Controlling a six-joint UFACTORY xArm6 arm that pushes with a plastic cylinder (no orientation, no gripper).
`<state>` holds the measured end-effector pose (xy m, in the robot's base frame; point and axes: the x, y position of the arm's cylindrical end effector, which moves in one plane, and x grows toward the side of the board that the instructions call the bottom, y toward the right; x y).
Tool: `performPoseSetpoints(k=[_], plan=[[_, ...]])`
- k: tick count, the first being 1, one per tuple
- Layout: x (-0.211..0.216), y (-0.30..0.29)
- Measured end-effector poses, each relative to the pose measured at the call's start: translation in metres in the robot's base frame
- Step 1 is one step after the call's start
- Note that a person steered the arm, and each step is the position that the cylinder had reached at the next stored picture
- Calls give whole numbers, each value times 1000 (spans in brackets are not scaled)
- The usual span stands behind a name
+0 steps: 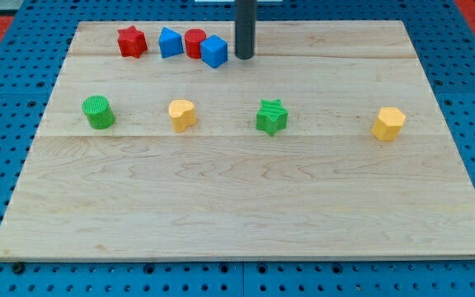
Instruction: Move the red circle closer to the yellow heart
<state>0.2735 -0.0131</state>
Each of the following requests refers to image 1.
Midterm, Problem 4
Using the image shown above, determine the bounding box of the yellow heart block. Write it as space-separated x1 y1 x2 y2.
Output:
168 99 197 133

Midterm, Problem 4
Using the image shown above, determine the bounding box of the green star block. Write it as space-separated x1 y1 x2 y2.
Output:
256 99 289 137

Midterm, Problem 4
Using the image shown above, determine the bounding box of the light wooden board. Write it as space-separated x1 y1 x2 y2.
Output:
0 21 475 262

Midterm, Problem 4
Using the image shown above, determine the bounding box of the blue cube block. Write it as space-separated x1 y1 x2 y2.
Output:
200 35 228 68

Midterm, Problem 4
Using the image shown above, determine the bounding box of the red cylinder block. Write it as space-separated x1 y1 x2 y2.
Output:
184 28 206 59

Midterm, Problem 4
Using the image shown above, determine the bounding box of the blue triangle block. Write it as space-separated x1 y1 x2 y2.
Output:
158 27 184 59

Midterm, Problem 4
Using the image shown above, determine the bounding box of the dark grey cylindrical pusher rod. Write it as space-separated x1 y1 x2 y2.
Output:
234 0 257 59

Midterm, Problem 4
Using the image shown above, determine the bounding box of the green cylinder block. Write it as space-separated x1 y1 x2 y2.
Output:
82 95 115 130

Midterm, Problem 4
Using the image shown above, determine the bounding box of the red star block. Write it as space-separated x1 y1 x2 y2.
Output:
117 26 148 59

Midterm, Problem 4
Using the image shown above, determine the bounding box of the yellow hexagon block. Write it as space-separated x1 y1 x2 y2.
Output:
370 106 407 141

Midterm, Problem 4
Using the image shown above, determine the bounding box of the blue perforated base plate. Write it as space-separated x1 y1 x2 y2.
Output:
0 0 475 296

